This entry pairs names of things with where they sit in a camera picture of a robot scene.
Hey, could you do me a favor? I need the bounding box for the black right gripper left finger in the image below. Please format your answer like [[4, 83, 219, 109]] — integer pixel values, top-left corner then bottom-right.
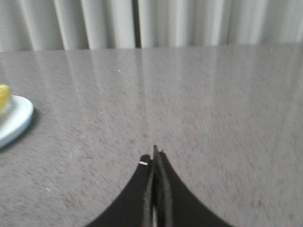
[[88, 154, 154, 227]]

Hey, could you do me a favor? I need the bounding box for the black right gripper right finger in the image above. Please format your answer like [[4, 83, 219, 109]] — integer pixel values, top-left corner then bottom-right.
[[153, 145, 229, 227]]

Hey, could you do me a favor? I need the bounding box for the light blue round plate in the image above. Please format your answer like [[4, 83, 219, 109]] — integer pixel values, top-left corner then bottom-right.
[[0, 95, 34, 149]]

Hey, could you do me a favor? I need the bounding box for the yellow plastic corn cob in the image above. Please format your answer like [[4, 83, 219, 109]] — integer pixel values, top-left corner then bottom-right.
[[0, 84, 11, 112]]

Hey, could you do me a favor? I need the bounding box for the white pleated curtain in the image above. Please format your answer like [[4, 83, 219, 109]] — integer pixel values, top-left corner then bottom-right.
[[0, 0, 303, 52]]

